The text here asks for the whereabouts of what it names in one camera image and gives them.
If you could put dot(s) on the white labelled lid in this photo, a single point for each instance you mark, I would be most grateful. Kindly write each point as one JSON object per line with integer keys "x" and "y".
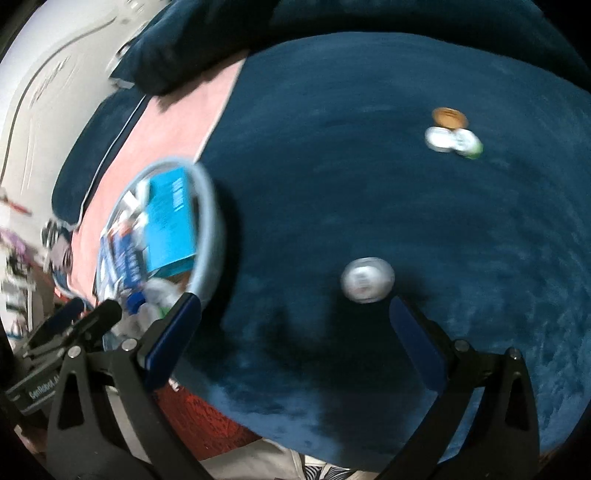
{"x": 368, "y": 280}

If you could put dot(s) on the orange cap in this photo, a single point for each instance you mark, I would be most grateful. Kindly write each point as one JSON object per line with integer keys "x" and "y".
{"x": 450, "y": 117}

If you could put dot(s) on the green and white cap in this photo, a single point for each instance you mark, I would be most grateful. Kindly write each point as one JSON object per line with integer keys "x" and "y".
{"x": 470, "y": 144}

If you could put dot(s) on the striped shoe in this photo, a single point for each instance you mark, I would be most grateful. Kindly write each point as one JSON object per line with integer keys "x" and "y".
{"x": 328, "y": 471}

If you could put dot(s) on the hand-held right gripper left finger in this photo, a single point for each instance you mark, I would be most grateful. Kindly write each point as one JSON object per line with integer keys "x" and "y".
{"x": 173, "y": 341}

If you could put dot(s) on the cluttered white shelf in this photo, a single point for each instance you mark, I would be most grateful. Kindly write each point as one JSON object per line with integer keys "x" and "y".
{"x": 27, "y": 258}

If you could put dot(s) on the grey mesh basket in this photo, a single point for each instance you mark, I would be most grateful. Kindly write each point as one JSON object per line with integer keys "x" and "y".
{"x": 210, "y": 221}

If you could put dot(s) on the dark blue piped pillow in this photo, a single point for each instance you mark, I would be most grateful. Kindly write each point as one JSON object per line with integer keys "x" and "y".
{"x": 92, "y": 161}

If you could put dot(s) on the red patterned mat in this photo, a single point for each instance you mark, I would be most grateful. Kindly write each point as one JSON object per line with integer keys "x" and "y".
{"x": 203, "y": 420}

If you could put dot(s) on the white panelled door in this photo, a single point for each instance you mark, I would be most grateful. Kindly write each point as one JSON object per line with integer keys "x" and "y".
{"x": 55, "y": 69}

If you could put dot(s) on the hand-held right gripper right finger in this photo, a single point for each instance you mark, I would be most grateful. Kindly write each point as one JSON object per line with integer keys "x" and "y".
{"x": 418, "y": 344}

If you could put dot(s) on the blue cap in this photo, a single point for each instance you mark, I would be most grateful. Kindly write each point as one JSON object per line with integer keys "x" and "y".
{"x": 136, "y": 303}

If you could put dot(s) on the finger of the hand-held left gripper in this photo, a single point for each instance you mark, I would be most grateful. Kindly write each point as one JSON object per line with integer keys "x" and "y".
{"x": 99, "y": 318}
{"x": 62, "y": 318}

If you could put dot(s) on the dark blue rumpled comforter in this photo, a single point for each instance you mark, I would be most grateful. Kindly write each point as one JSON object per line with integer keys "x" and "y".
{"x": 415, "y": 18}

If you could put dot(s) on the light blue box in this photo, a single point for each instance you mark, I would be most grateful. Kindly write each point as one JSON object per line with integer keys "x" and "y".
{"x": 171, "y": 221}

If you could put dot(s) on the beige trouser leg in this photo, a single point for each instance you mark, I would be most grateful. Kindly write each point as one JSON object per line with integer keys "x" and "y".
{"x": 258, "y": 466}

